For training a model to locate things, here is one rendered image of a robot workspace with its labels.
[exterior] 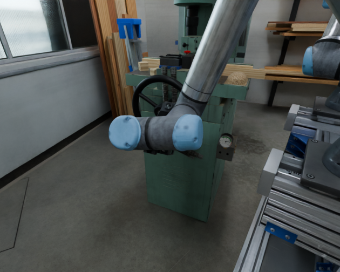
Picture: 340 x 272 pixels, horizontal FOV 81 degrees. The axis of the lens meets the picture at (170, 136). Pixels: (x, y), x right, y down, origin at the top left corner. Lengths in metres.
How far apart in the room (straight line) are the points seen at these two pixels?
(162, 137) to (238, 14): 0.27
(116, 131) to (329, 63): 0.87
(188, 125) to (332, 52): 0.78
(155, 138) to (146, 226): 1.04
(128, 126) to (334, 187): 0.46
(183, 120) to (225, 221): 1.13
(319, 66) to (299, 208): 0.60
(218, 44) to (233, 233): 1.17
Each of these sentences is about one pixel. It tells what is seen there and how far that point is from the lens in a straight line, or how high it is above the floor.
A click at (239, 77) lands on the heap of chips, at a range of 0.92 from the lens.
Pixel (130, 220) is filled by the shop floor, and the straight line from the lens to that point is 1.44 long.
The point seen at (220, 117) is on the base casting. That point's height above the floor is 0.74.
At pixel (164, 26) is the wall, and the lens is 3.56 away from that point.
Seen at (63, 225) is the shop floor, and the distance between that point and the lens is 1.55.
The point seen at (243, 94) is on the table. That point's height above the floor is 0.87.
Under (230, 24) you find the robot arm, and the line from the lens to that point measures 0.45.
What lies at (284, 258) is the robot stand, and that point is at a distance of 1.17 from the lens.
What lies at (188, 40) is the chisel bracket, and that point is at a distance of 1.04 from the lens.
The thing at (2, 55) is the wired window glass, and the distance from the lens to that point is 1.99.
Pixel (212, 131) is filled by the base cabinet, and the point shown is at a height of 0.67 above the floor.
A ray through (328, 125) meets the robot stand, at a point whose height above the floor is 0.75.
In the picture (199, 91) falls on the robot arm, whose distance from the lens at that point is 0.48.
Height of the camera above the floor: 1.13
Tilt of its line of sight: 30 degrees down
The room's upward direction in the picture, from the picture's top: straight up
